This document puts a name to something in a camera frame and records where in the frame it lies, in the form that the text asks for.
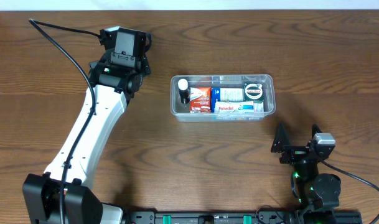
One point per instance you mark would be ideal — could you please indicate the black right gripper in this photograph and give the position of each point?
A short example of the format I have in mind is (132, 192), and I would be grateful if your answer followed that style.
(297, 152)

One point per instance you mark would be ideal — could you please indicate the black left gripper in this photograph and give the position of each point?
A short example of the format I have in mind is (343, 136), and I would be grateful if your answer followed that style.
(147, 70)

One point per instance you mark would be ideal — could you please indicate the dark bottle white cap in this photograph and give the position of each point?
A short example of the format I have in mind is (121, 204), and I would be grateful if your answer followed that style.
(184, 91)

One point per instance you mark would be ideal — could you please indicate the clear plastic container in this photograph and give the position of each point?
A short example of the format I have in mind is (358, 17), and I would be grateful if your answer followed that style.
(182, 111)

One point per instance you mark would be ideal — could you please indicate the white Panadol box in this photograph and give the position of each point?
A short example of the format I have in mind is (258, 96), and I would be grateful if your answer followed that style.
(234, 107)

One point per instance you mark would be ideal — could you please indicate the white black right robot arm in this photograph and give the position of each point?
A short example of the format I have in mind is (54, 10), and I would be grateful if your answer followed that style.
(318, 194)

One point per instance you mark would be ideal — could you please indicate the large blue white medicine box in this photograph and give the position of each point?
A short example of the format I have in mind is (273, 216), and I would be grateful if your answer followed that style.
(233, 95)

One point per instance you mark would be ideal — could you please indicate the red medicine box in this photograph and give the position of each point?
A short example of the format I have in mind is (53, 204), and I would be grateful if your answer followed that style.
(200, 100)

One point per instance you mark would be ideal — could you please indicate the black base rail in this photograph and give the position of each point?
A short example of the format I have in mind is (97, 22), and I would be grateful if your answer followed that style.
(260, 217)

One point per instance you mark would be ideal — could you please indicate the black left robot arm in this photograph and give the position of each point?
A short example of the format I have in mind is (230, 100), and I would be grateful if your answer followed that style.
(62, 194)

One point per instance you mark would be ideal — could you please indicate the green round-logo box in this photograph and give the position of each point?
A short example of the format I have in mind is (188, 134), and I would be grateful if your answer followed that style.
(253, 92)

